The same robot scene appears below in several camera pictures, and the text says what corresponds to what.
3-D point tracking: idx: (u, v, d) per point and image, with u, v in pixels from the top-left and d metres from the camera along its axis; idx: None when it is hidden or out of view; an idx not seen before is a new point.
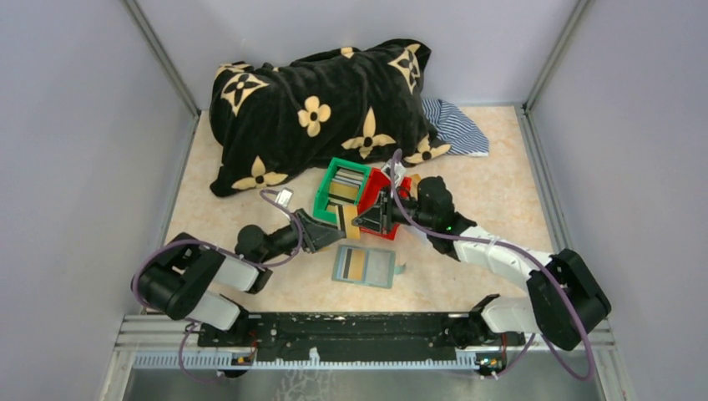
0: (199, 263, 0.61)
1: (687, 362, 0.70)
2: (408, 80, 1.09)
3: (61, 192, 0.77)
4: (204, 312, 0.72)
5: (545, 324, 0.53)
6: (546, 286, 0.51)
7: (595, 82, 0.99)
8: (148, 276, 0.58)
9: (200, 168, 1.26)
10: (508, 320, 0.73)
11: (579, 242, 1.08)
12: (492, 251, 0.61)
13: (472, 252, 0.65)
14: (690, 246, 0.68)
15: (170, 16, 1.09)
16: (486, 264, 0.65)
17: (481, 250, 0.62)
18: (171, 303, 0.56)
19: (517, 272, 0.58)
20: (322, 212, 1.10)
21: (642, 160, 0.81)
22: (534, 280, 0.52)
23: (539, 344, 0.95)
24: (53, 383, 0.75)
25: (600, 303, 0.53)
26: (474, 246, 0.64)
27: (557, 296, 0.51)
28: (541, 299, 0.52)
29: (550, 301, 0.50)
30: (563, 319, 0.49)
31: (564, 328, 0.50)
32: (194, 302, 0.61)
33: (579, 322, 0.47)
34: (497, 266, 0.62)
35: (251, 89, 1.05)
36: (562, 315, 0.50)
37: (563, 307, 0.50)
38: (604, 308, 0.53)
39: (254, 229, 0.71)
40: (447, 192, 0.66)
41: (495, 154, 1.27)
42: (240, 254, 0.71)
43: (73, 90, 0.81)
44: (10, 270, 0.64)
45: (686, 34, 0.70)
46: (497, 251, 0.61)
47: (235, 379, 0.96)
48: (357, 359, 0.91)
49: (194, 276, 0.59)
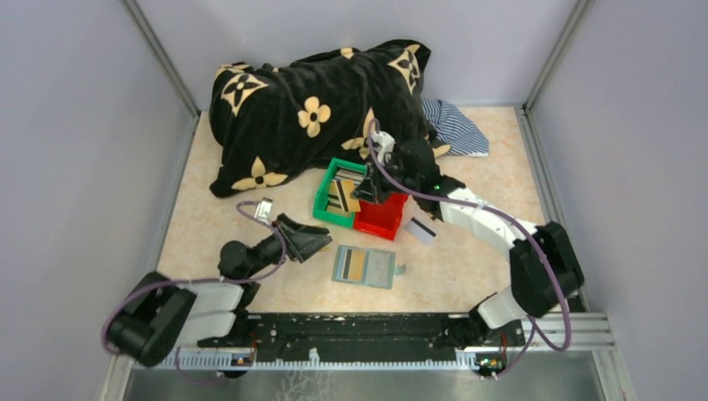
0: (170, 303, 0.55)
1: (687, 362, 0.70)
2: (408, 80, 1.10)
3: (61, 193, 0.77)
4: (194, 332, 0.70)
5: (520, 292, 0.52)
6: (526, 253, 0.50)
7: (594, 82, 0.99)
8: (117, 322, 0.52)
9: (200, 168, 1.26)
10: (498, 312, 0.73)
11: (579, 243, 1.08)
12: (479, 217, 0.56)
13: (457, 216, 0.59)
14: (690, 246, 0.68)
15: (170, 16, 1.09)
16: (470, 227, 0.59)
17: (467, 215, 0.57)
18: (144, 352, 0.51)
19: (501, 241, 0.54)
20: (322, 212, 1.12)
21: (642, 161, 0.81)
22: (517, 249, 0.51)
23: (538, 344, 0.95)
24: (53, 383, 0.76)
25: (578, 278, 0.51)
26: (460, 210, 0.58)
27: (538, 264, 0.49)
28: (521, 266, 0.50)
29: (529, 271, 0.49)
30: (540, 289, 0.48)
31: (541, 298, 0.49)
32: (168, 347, 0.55)
33: (558, 290, 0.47)
34: (481, 232, 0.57)
35: (252, 90, 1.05)
36: (539, 285, 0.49)
37: (543, 276, 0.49)
38: (580, 283, 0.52)
39: (235, 245, 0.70)
40: (429, 149, 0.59)
41: (495, 154, 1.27)
42: (219, 277, 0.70)
43: (74, 91, 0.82)
44: (10, 271, 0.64)
45: (686, 35, 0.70)
46: (483, 218, 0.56)
47: (235, 379, 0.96)
48: (357, 359, 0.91)
49: (165, 319, 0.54)
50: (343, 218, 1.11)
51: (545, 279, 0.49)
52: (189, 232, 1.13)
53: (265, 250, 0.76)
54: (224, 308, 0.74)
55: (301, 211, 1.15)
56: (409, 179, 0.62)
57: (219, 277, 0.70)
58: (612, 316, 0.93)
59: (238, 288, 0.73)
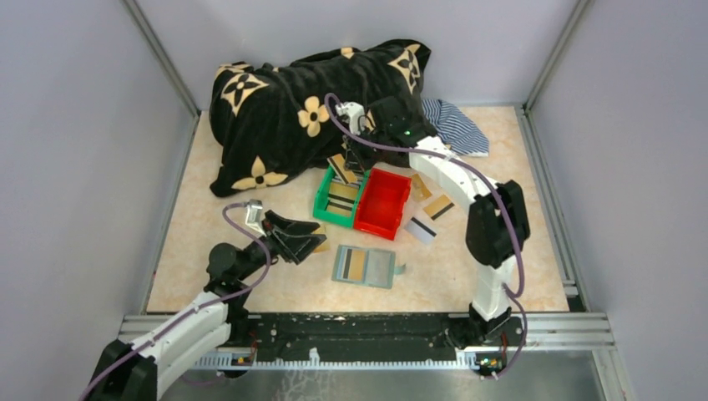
0: (132, 381, 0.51)
1: (687, 362, 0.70)
2: (408, 80, 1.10)
3: (61, 193, 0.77)
4: (196, 353, 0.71)
5: (473, 241, 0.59)
6: (488, 207, 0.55)
7: (595, 82, 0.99)
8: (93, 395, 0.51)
9: (200, 167, 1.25)
10: (483, 294, 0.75)
11: (579, 242, 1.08)
12: (445, 170, 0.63)
13: (426, 165, 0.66)
14: (691, 246, 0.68)
15: (170, 16, 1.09)
16: (436, 178, 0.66)
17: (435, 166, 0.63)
18: None
19: (462, 191, 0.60)
20: (322, 212, 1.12)
21: (643, 161, 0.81)
22: (477, 204, 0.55)
23: (538, 344, 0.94)
24: (54, 383, 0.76)
25: (523, 230, 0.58)
26: (429, 160, 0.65)
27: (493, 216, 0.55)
28: (478, 219, 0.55)
29: (486, 225, 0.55)
30: (494, 240, 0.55)
31: (489, 246, 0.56)
32: None
33: (514, 242, 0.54)
34: (446, 182, 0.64)
35: (251, 89, 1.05)
36: (493, 236, 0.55)
37: (495, 229, 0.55)
38: (524, 234, 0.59)
39: (225, 246, 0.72)
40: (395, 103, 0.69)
41: (496, 154, 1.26)
42: (194, 307, 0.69)
43: (74, 92, 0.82)
44: (9, 271, 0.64)
45: (686, 34, 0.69)
46: (448, 170, 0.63)
47: (235, 379, 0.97)
48: (357, 359, 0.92)
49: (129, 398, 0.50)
50: (344, 218, 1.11)
51: (496, 230, 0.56)
52: (189, 232, 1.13)
53: (255, 253, 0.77)
54: (215, 322, 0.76)
55: (301, 210, 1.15)
56: (381, 138, 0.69)
57: (193, 307, 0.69)
58: (612, 316, 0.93)
59: (220, 304, 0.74)
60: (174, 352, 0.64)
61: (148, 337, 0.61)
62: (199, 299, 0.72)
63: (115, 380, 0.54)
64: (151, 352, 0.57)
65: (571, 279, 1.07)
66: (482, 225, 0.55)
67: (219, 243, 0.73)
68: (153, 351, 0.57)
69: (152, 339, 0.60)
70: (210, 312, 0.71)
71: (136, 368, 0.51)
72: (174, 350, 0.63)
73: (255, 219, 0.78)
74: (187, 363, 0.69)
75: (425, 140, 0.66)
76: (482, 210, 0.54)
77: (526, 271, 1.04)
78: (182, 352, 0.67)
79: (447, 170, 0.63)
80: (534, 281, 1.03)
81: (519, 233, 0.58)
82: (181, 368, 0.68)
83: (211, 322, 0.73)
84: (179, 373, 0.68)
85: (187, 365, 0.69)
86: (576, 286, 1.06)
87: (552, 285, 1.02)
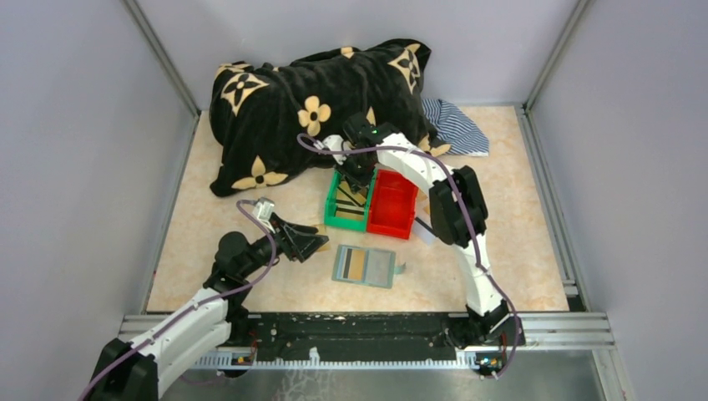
0: (133, 378, 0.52)
1: (689, 362, 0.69)
2: (408, 80, 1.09)
3: (61, 193, 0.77)
4: (194, 352, 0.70)
5: (437, 220, 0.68)
6: (446, 189, 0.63)
7: (595, 82, 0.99)
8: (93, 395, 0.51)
9: (200, 167, 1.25)
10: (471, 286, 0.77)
11: (579, 242, 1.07)
12: (407, 160, 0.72)
13: (391, 159, 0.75)
14: (690, 246, 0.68)
15: (170, 15, 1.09)
16: (401, 170, 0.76)
17: (400, 157, 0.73)
18: None
19: (424, 180, 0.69)
20: (334, 219, 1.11)
21: (642, 161, 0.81)
22: (437, 189, 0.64)
23: (538, 344, 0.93)
24: (55, 383, 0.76)
25: (479, 211, 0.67)
26: (394, 154, 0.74)
27: (451, 198, 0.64)
28: (439, 200, 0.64)
29: (444, 207, 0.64)
30: (452, 220, 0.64)
31: (450, 225, 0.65)
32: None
33: (467, 220, 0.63)
34: (410, 173, 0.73)
35: (251, 89, 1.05)
36: (452, 216, 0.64)
37: (453, 210, 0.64)
38: (482, 214, 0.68)
39: (236, 235, 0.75)
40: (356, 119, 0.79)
41: (495, 154, 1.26)
42: (193, 304, 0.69)
43: (73, 92, 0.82)
44: (10, 270, 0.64)
45: (685, 35, 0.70)
46: (410, 160, 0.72)
47: (235, 379, 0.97)
48: (357, 359, 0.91)
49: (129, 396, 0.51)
50: (354, 222, 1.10)
51: (454, 211, 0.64)
52: (189, 231, 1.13)
53: (261, 249, 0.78)
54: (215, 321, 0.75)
55: (301, 210, 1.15)
56: (358, 144, 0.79)
57: (193, 305, 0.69)
58: (612, 316, 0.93)
59: (221, 301, 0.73)
60: (174, 351, 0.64)
61: (148, 334, 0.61)
62: (199, 296, 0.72)
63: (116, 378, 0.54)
64: (151, 351, 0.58)
65: (571, 279, 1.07)
66: (442, 206, 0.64)
67: (231, 233, 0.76)
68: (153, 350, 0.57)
69: (152, 337, 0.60)
70: (211, 309, 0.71)
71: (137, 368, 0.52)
72: (174, 349, 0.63)
73: (266, 215, 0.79)
74: (187, 362, 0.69)
75: (390, 138, 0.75)
76: (442, 191, 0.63)
77: (526, 271, 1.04)
78: (181, 352, 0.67)
79: (409, 161, 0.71)
80: (534, 281, 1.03)
81: (475, 213, 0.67)
82: (181, 368, 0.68)
83: (210, 320, 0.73)
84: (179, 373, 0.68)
85: (187, 364, 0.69)
86: (576, 286, 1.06)
87: (551, 285, 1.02)
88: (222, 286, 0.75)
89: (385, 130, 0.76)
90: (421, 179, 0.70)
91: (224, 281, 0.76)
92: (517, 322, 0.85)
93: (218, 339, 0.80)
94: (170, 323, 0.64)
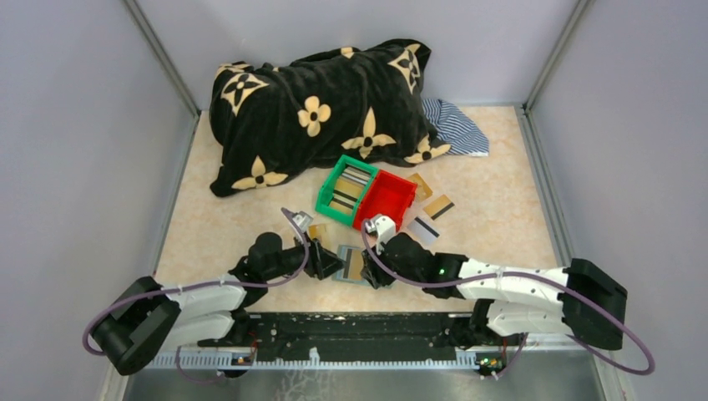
0: (151, 317, 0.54)
1: (687, 363, 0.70)
2: (408, 80, 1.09)
3: (60, 190, 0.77)
4: (184, 333, 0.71)
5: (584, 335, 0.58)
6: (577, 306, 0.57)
7: (596, 81, 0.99)
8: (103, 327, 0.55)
9: (200, 167, 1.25)
10: (518, 325, 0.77)
11: (580, 242, 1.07)
12: (505, 286, 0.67)
13: (482, 291, 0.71)
14: (690, 246, 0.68)
15: (170, 15, 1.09)
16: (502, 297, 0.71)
17: (493, 286, 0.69)
18: (123, 357, 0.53)
19: (541, 299, 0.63)
20: (324, 206, 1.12)
21: (643, 160, 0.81)
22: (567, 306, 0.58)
23: (538, 344, 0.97)
24: (51, 383, 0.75)
25: (619, 295, 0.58)
26: (482, 285, 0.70)
27: (589, 309, 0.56)
28: (581, 318, 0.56)
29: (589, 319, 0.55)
30: (605, 326, 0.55)
31: (609, 334, 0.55)
32: (154, 352, 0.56)
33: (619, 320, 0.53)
34: (515, 296, 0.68)
35: (251, 89, 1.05)
36: (604, 322, 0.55)
37: (599, 317, 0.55)
38: (623, 295, 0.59)
39: (273, 236, 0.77)
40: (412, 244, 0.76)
41: (495, 154, 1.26)
42: (221, 280, 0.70)
43: (72, 89, 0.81)
44: (9, 267, 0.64)
45: (686, 33, 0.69)
46: (508, 285, 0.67)
47: (235, 379, 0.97)
48: (357, 359, 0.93)
49: (142, 333, 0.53)
50: (344, 215, 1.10)
51: (603, 320, 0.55)
52: (189, 232, 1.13)
53: (290, 259, 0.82)
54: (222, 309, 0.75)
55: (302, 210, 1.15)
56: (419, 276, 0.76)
57: (219, 281, 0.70)
58: None
59: (242, 289, 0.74)
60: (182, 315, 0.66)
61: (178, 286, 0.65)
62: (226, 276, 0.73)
63: (128, 316, 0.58)
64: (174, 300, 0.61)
65: None
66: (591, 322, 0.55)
67: (270, 232, 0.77)
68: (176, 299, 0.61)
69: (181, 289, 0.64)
70: (230, 292, 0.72)
71: (159, 308, 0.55)
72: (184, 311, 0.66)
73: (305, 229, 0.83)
74: (183, 337, 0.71)
75: (466, 267, 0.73)
76: (574, 308, 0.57)
77: None
78: (185, 322, 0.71)
79: (507, 286, 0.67)
80: None
81: (619, 300, 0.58)
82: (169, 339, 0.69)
83: (223, 305, 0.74)
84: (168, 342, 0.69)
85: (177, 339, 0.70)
86: None
87: None
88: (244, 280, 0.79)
89: (452, 267, 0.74)
90: (534, 298, 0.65)
91: (245, 276, 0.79)
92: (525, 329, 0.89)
93: (209, 336, 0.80)
94: (197, 290, 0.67)
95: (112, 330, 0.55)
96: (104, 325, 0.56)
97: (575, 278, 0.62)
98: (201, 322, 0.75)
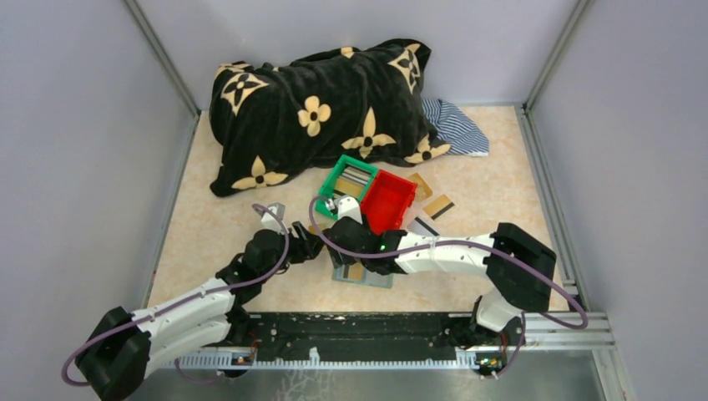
0: (124, 351, 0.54)
1: (688, 364, 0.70)
2: (408, 79, 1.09)
3: (60, 191, 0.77)
4: (179, 347, 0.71)
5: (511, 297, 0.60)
6: (502, 270, 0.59)
7: (596, 81, 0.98)
8: (83, 361, 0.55)
9: (200, 167, 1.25)
10: (496, 314, 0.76)
11: (580, 242, 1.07)
12: (438, 255, 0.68)
13: (419, 261, 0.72)
14: (690, 247, 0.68)
15: (170, 15, 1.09)
16: (436, 266, 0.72)
17: (427, 256, 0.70)
18: (105, 389, 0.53)
19: (470, 264, 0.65)
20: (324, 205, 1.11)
21: (643, 161, 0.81)
22: (493, 270, 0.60)
23: (538, 344, 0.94)
24: (51, 384, 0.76)
25: (545, 256, 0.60)
26: (417, 255, 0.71)
27: (513, 271, 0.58)
28: (507, 281, 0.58)
29: (513, 281, 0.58)
30: (529, 285, 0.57)
31: (533, 293, 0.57)
32: (135, 378, 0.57)
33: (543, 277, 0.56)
34: (449, 265, 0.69)
35: (251, 89, 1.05)
36: (528, 281, 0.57)
37: (523, 277, 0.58)
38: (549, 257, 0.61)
39: (269, 232, 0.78)
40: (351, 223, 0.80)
41: (495, 154, 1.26)
42: (201, 291, 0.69)
43: (72, 90, 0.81)
44: (10, 268, 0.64)
45: (686, 33, 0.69)
46: (441, 253, 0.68)
47: (235, 379, 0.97)
48: (357, 359, 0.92)
49: (119, 366, 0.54)
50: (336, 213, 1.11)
51: (527, 281, 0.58)
52: (189, 231, 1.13)
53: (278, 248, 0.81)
54: (213, 314, 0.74)
55: (302, 210, 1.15)
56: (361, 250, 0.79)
57: (199, 292, 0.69)
58: (612, 316, 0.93)
59: (229, 293, 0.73)
60: (167, 335, 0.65)
61: (151, 310, 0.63)
62: (208, 286, 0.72)
63: (112, 345, 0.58)
64: (148, 327, 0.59)
65: (571, 279, 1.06)
66: (515, 283, 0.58)
67: (265, 230, 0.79)
68: (150, 327, 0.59)
69: (153, 314, 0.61)
70: (217, 301, 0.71)
71: (131, 341, 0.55)
72: (168, 332, 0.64)
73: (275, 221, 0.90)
74: (180, 348, 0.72)
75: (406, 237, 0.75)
76: (499, 271, 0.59)
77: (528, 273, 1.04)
78: (175, 338, 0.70)
79: (439, 255, 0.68)
80: None
81: (543, 261, 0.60)
82: (170, 354, 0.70)
83: (212, 312, 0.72)
84: (166, 357, 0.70)
85: (175, 352, 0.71)
86: (576, 285, 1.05)
87: None
88: (235, 280, 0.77)
89: (393, 241, 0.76)
90: (464, 264, 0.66)
91: (238, 274, 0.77)
92: (523, 327, 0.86)
93: (212, 339, 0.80)
94: (176, 307, 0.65)
95: (93, 362, 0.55)
96: (87, 357, 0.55)
97: (503, 243, 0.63)
98: (195, 332, 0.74)
